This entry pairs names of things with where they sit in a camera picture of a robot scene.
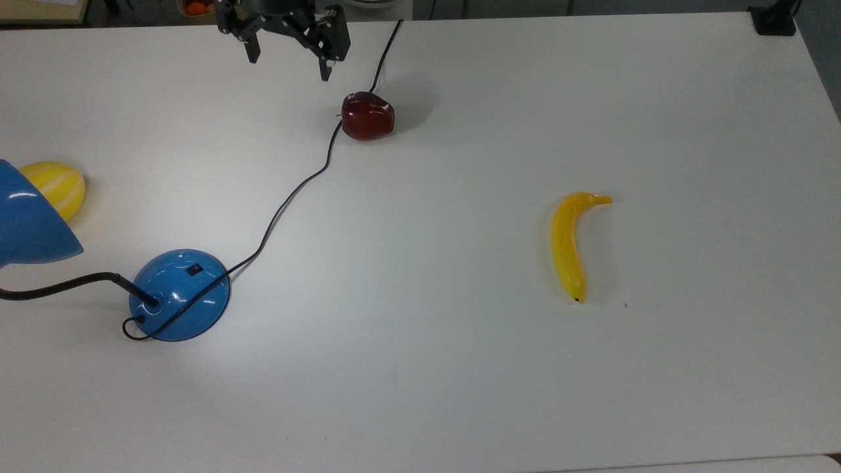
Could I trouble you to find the black table clamp mount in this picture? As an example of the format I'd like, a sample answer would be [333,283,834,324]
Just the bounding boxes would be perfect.
[748,0,800,37]

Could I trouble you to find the blue gooseneck desk lamp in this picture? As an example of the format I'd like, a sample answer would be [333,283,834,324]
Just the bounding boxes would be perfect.
[0,158,232,343]

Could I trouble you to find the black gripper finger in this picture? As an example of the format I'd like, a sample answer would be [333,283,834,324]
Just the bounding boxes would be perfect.
[307,5,352,83]
[239,28,263,65]

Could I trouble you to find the black lamp power cable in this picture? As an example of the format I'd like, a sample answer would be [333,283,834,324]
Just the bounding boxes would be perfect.
[122,18,404,342]

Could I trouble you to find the dark red toy apple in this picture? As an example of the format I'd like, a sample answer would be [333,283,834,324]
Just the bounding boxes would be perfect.
[340,91,397,142]

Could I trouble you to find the wooden desk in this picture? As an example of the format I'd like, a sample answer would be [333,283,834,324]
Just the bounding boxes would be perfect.
[0,0,90,26]

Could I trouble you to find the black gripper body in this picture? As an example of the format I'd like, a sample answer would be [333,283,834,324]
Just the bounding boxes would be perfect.
[215,0,329,41]

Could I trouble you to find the yellow toy melon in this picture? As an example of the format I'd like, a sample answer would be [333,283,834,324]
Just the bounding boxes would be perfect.
[20,161,87,222]

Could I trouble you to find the yellow toy banana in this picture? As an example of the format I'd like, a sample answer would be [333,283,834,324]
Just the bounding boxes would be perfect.
[551,191,613,304]

